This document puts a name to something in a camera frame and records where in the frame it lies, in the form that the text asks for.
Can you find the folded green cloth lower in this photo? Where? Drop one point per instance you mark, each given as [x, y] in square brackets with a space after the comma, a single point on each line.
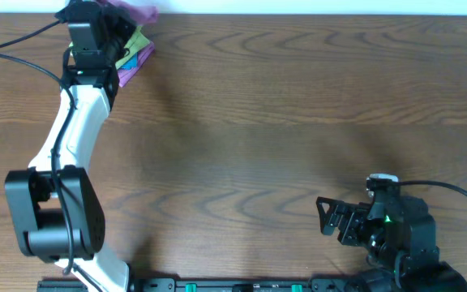
[134, 46]

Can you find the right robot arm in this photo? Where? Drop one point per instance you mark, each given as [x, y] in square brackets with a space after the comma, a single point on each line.
[399, 236]

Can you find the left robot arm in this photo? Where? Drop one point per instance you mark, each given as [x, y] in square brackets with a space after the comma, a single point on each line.
[56, 214]

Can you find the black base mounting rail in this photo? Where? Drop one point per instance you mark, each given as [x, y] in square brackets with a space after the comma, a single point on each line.
[329, 284]

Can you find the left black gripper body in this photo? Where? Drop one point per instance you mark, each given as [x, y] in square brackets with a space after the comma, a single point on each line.
[106, 10]

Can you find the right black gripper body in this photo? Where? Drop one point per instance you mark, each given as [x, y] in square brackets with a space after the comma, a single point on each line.
[348, 223]

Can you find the purple microfiber cloth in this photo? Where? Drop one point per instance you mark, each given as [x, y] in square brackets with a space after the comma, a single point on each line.
[141, 12]

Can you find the folded blue cloth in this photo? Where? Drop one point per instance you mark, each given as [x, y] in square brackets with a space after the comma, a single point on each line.
[131, 63]

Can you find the folded purple cloth bottom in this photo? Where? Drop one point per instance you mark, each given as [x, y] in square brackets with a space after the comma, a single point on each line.
[126, 75]

